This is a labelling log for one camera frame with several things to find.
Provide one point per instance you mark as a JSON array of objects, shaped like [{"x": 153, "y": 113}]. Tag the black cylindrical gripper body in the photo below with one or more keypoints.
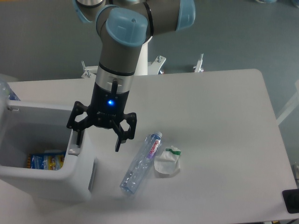
[{"x": 106, "y": 108}]

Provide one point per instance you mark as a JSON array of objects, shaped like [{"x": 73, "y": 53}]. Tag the white plastic trash can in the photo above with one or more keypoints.
[{"x": 37, "y": 124}]

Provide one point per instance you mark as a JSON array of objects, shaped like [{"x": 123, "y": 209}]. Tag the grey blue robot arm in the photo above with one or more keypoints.
[{"x": 123, "y": 28}]

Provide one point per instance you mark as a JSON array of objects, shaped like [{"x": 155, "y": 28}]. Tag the crushed clear plastic bottle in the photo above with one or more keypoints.
[{"x": 141, "y": 163}]

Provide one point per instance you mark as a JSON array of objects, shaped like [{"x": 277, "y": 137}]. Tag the crumpled white paper cup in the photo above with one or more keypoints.
[{"x": 168, "y": 163}]

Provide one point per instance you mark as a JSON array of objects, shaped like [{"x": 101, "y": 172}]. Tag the yellow blue snack wrapper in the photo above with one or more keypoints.
[{"x": 46, "y": 161}]

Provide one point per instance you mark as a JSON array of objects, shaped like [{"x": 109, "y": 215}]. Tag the black device at edge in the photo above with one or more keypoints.
[{"x": 291, "y": 199}]

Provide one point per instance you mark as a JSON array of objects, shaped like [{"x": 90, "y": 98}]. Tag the white frame at right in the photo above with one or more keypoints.
[{"x": 291, "y": 104}]

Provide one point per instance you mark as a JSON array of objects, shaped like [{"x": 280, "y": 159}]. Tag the metal bracket at right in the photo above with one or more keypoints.
[{"x": 295, "y": 168}]

